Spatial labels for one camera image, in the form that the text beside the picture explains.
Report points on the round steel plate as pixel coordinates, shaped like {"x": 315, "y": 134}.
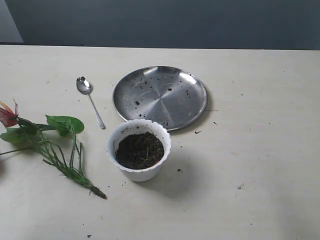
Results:
{"x": 170, "y": 96}

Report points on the dark soil in pot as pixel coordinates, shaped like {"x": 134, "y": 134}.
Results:
{"x": 140, "y": 151}

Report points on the metal spoon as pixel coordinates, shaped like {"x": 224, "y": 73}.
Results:
{"x": 86, "y": 88}

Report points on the artificial red anthurium plant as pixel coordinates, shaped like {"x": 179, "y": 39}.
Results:
{"x": 33, "y": 136}

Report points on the white plastic flower pot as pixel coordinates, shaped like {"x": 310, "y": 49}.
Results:
{"x": 132, "y": 127}

